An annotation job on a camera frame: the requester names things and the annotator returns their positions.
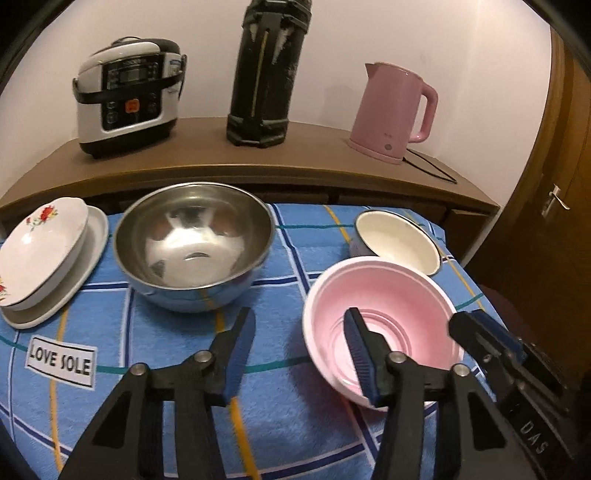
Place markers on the white and black rice cooker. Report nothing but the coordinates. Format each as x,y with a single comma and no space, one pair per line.
97,83

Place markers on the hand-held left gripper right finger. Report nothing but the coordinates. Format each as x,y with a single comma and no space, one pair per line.
360,355

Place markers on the brown wooden cabinet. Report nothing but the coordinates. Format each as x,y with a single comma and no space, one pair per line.
277,159

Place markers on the pink and red plastic bowl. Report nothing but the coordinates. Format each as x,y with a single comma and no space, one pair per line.
369,290

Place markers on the black thermos flask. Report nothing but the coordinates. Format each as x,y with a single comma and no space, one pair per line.
268,92

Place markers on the red flower white plate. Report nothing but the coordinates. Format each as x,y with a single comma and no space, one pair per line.
41,249

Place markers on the plain grey round plate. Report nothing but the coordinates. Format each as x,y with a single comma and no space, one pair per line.
94,235

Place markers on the pink electric kettle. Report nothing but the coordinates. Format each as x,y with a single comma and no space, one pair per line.
388,110

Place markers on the small white cup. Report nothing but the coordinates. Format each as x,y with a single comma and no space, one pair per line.
397,240

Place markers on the wooden door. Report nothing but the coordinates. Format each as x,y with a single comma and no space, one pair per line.
568,277

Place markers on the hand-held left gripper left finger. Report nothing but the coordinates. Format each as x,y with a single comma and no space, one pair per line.
242,355

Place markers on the blue checked cloth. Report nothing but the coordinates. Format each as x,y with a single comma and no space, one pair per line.
286,438

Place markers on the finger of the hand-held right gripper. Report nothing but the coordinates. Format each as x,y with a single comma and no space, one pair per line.
498,334

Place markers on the stainless steel bowl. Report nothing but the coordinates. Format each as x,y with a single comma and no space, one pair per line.
194,240

